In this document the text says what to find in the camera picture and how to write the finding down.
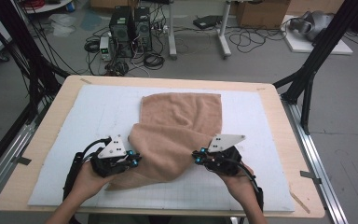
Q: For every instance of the black flat device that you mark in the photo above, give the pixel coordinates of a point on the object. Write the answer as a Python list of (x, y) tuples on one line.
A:
[(206, 21)]

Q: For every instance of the grey rounded device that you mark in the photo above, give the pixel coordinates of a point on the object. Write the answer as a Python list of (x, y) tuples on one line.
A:
[(312, 25)]

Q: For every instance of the grey metal bracket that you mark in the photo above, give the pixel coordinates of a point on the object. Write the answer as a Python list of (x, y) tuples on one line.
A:
[(310, 175), (22, 160)]

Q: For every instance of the slim black computer tower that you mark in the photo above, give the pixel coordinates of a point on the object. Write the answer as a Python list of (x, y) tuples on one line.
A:
[(143, 29)]

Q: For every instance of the white round table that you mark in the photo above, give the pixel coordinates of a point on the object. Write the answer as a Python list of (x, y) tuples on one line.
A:
[(49, 6)]

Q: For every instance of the clear plastic bag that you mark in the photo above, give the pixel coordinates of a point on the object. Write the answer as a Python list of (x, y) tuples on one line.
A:
[(62, 23)]

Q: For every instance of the large black computer tower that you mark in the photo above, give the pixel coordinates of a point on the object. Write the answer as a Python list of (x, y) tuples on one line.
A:
[(121, 31)]

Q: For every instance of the person's left hand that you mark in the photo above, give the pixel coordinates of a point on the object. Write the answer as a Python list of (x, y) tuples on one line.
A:
[(90, 183)]

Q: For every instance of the white grid mat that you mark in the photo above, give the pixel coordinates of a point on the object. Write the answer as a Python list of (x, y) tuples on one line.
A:
[(105, 105)]

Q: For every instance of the thin wooden strip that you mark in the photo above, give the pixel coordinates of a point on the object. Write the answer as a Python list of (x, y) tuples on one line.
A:
[(300, 202)]

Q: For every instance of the white power supply unit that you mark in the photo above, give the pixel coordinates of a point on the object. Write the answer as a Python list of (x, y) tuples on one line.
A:
[(105, 48)]

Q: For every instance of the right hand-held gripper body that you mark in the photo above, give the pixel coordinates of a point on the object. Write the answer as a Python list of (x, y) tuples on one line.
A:
[(225, 163)]

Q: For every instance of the black metal frame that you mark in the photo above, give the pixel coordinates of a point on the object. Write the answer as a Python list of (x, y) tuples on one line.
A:
[(21, 40), (323, 43)]

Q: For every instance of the tan towel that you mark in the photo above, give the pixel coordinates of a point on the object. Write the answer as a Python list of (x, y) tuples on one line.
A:
[(180, 124)]

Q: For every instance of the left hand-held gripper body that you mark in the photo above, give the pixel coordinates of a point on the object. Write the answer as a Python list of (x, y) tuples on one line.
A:
[(112, 163)]

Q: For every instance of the aluminium rail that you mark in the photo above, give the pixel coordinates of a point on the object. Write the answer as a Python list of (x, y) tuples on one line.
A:
[(317, 161), (9, 155)]

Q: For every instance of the white desk frame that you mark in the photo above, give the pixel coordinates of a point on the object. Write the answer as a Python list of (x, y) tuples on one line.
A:
[(171, 31)]

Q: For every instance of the person's right hand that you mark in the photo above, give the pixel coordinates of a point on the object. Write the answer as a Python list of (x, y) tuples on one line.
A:
[(242, 185)]

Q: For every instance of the white floor board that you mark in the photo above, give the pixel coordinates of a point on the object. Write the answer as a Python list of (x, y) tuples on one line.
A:
[(301, 46)]

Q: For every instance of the brown cardboard box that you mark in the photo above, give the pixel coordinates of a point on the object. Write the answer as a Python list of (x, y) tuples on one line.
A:
[(261, 14)]

